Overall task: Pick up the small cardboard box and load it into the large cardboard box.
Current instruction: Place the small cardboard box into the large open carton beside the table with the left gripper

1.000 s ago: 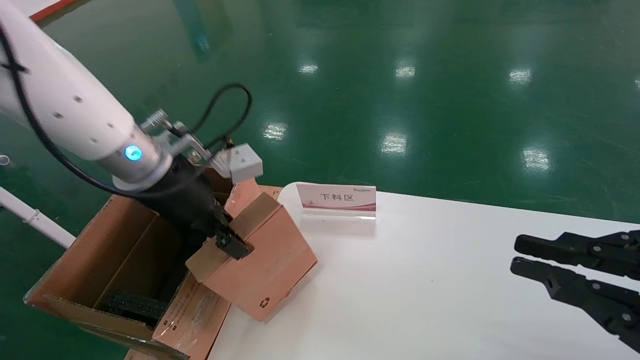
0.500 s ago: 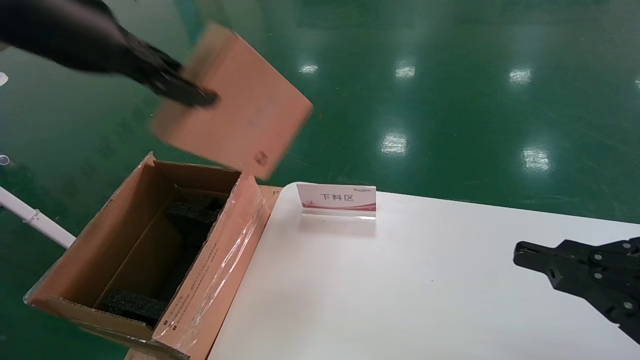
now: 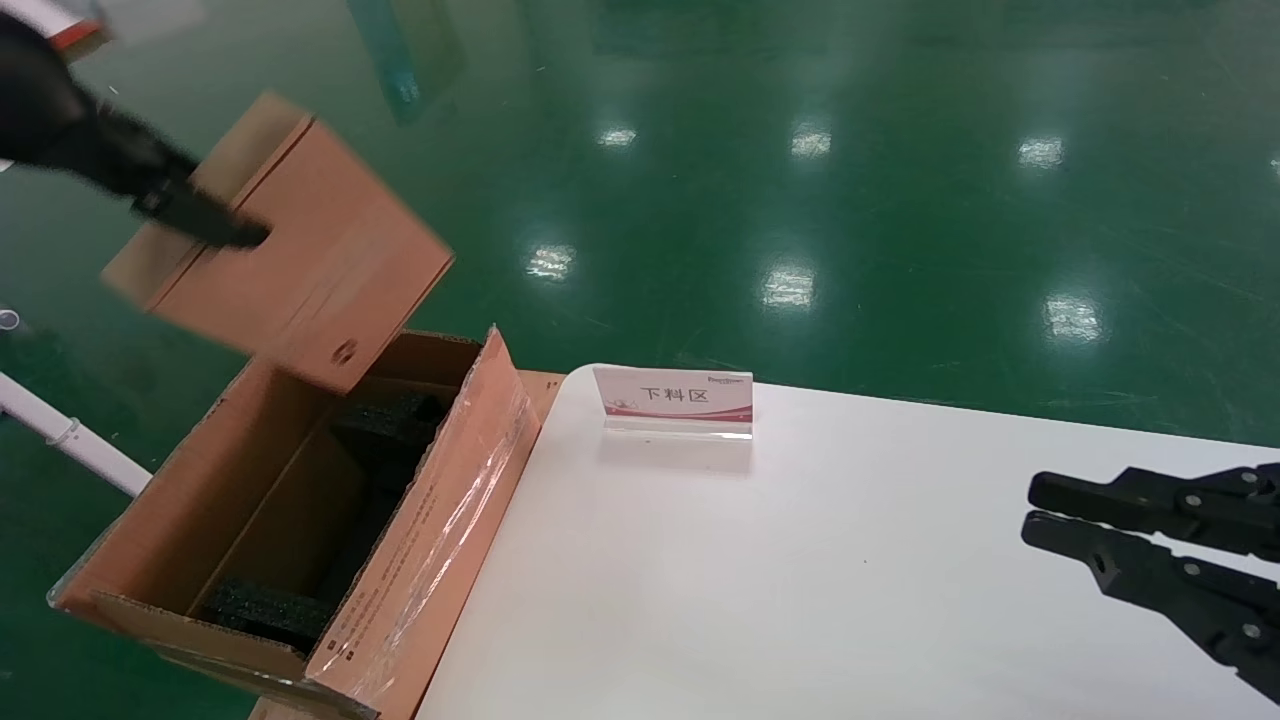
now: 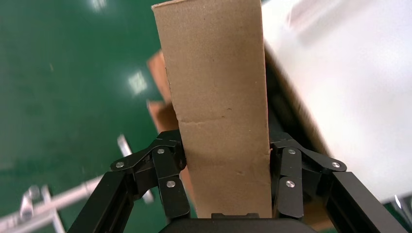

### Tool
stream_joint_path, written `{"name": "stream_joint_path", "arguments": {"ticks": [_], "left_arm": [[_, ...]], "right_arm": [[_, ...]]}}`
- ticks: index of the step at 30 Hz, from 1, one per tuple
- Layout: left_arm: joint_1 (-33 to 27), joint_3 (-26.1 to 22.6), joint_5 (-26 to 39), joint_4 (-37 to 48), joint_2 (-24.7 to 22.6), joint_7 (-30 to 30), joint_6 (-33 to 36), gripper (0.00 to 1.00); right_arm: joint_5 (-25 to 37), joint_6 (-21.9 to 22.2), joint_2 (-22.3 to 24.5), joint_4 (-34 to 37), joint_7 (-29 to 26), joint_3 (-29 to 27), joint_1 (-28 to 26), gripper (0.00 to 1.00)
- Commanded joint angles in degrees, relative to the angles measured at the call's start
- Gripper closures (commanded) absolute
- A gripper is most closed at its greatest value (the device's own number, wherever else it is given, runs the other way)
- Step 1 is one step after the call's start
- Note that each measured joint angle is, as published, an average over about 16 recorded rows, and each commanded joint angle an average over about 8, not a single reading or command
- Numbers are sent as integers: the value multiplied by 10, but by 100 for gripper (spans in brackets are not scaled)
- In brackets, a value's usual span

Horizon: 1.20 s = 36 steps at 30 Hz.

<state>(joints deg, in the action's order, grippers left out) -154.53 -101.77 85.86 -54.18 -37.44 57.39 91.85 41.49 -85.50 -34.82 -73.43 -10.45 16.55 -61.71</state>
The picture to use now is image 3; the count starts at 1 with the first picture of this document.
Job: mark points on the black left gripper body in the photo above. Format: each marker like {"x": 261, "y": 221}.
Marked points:
{"x": 45, "y": 100}

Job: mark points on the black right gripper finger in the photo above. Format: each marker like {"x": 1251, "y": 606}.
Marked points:
{"x": 1160, "y": 500}
{"x": 1160, "y": 580}

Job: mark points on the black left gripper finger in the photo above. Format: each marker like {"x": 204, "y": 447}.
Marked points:
{"x": 195, "y": 205}

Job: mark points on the small cardboard box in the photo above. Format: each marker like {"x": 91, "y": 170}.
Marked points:
{"x": 320, "y": 250}

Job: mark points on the large open cardboard box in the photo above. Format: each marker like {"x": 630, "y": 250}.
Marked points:
{"x": 200, "y": 500}

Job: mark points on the red edged white platform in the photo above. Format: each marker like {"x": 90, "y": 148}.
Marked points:
{"x": 60, "y": 25}

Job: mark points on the black foam insert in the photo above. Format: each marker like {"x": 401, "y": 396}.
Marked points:
{"x": 260, "y": 612}

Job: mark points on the acrylic sign with red text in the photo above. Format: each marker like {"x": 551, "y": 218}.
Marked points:
{"x": 675, "y": 395}

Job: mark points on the white tube frame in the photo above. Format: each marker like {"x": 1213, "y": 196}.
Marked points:
{"x": 90, "y": 450}

